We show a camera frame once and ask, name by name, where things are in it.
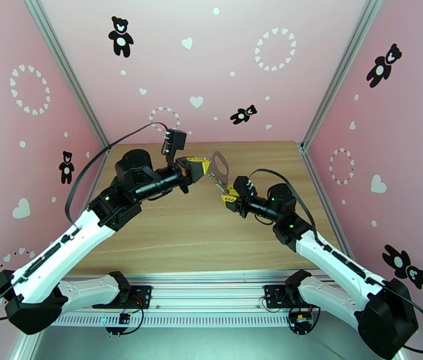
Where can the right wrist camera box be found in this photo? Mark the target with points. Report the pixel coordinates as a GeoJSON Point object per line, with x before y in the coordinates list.
{"type": "Point", "coordinates": [245, 186]}

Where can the aluminium frame post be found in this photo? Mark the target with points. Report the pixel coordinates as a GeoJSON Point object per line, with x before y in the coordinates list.
{"type": "Point", "coordinates": [25, 347]}

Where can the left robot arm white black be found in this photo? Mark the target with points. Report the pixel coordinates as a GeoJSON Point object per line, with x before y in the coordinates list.
{"type": "Point", "coordinates": [53, 257]}

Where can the aluminium mounting beam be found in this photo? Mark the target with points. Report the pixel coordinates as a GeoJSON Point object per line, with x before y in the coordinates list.
{"type": "Point", "coordinates": [211, 291]}

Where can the dark-headed metal key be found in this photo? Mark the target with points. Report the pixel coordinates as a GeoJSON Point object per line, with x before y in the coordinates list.
{"type": "Point", "coordinates": [212, 178]}

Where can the silver metal key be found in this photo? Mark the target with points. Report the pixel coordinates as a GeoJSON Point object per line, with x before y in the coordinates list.
{"type": "Point", "coordinates": [225, 189]}

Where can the aluminium corner post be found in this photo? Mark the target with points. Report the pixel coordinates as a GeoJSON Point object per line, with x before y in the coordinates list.
{"type": "Point", "coordinates": [340, 70]}
{"type": "Point", "coordinates": [67, 70]}

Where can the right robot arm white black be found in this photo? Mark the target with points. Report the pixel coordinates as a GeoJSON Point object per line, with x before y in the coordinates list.
{"type": "Point", "coordinates": [338, 266]}

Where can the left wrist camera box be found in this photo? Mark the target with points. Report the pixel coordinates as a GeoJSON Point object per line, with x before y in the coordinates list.
{"type": "Point", "coordinates": [175, 139]}

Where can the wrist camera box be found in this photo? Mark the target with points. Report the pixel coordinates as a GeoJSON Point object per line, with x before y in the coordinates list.
{"type": "Point", "coordinates": [175, 139]}
{"type": "Point", "coordinates": [245, 186]}

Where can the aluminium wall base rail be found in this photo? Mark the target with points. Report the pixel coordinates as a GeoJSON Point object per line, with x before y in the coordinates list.
{"type": "Point", "coordinates": [318, 182]}
{"type": "Point", "coordinates": [99, 169]}

